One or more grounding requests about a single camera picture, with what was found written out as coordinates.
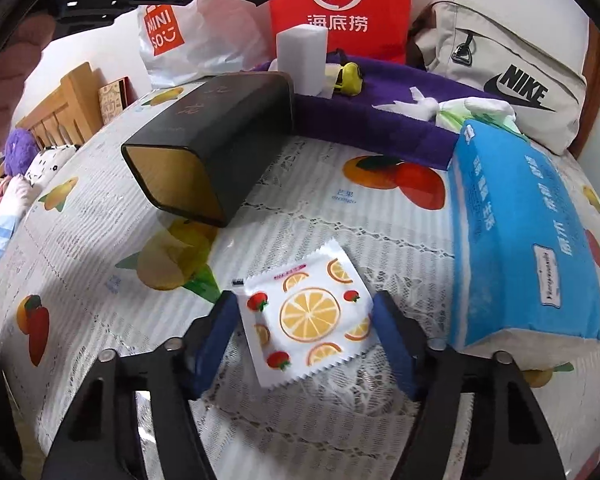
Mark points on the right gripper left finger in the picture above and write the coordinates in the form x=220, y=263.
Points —
x=99, y=437

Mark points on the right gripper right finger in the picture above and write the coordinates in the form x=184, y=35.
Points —
x=508, y=435

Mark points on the white foam block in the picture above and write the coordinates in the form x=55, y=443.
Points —
x=301, y=53

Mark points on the yellow black mesh bag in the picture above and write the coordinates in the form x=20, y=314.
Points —
x=350, y=80

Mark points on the orange print wet wipe packet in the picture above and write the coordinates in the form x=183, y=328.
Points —
x=306, y=316

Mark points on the green tissue pack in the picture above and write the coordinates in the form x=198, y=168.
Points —
x=453, y=114

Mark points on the person's left hand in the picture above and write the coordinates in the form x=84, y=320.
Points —
x=17, y=62

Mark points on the white Miniso plastic bag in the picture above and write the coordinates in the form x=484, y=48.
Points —
x=181, y=44

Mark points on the brown patterned box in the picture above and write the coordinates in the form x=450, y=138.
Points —
x=113, y=99

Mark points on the blue tissue pack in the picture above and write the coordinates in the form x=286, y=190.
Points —
x=525, y=280

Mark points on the fruit pattern tablecloth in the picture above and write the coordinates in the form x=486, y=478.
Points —
x=64, y=297

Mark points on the dark green tea tin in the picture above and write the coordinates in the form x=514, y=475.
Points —
x=200, y=158

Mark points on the red Haidilao paper bag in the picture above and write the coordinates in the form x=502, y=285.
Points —
x=370, y=28

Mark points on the white spotted plush toy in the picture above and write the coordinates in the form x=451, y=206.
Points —
x=47, y=163

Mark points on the purple plush toy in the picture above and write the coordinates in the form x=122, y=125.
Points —
x=19, y=151

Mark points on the purple towel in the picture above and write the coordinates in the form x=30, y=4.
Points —
x=357, y=121

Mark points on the grey Nike bag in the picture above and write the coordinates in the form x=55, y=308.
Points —
x=461, y=42

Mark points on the brown wooden door frame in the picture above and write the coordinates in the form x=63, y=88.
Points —
x=591, y=106

